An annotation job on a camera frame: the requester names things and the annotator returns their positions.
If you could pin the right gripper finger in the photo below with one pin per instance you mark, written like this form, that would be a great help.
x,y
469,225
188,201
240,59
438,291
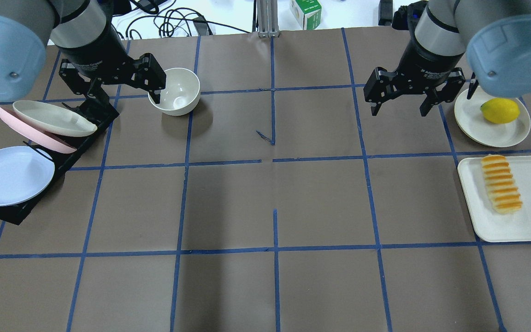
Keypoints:
x,y
448,92
382,86

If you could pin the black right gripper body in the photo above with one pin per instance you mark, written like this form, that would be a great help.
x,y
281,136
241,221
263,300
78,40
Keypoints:
x,y
427,61

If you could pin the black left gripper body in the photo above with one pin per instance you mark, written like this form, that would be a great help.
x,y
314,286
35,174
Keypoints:
x,y
91,51

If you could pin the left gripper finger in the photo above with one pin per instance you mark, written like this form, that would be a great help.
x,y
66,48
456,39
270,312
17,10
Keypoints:
x,y
91,89
147,74

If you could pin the blue plate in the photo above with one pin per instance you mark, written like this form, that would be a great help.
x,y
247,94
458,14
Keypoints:
x,y
24,173

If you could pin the striped bread roll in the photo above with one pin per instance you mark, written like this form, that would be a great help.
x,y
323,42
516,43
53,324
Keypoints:
x,y
500,184

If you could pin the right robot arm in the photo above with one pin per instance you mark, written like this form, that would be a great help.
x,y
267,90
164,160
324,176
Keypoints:
x,y
493,35

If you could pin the black plate rack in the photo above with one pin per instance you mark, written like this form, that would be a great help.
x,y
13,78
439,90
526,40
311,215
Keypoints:
x,y
97,109

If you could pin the cream plate with lemon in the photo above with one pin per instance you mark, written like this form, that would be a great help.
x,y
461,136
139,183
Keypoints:
x,y
471,120

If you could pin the cream plate in rack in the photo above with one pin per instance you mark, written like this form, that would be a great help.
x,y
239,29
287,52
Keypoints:
x,y
53,119

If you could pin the pink plate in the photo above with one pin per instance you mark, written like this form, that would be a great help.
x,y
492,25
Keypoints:
x,y
40,137

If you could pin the white bowl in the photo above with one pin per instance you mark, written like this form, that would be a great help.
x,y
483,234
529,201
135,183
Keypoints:
x,y
181,95

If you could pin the yellow lemon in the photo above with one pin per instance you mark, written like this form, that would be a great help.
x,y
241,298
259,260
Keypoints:
x,y
500,110

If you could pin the black power adapter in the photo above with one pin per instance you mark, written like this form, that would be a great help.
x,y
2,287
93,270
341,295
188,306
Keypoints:
x,y
385,12

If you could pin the green white box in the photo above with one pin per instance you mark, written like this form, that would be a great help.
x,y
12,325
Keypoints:
x,y
308,13

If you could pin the cream rectangular tray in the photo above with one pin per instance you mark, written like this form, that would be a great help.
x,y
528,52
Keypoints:
x,y
488,224

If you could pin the aluminium frame post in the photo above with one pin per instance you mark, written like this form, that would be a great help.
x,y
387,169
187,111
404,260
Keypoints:
x,y
266,18

